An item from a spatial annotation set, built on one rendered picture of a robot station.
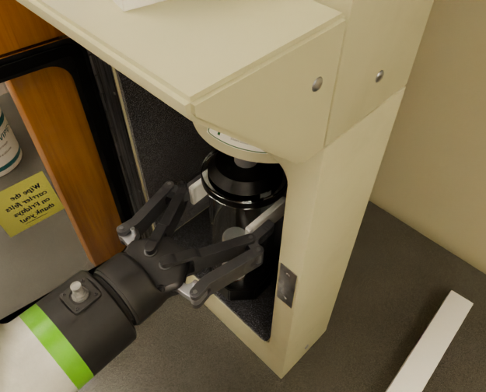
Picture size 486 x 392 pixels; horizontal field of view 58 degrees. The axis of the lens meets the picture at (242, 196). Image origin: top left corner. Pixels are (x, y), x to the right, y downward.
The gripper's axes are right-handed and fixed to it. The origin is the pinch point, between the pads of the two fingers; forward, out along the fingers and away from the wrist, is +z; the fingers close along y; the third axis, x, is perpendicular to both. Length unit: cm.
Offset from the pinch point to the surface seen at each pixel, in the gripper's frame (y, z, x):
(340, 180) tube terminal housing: -14.0, -3.1, -14.9
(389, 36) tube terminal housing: -14.1, -1.3, -27.2
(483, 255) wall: -27, 36, 25
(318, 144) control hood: -13.8, -7.7, -21.8
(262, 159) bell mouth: -5.3, -3.0, -11.9
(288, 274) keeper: -12.4, -6.6, -2.3
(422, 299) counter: -23.4, 20.8, 26.0
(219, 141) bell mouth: -0.7, -4.4, -12.4
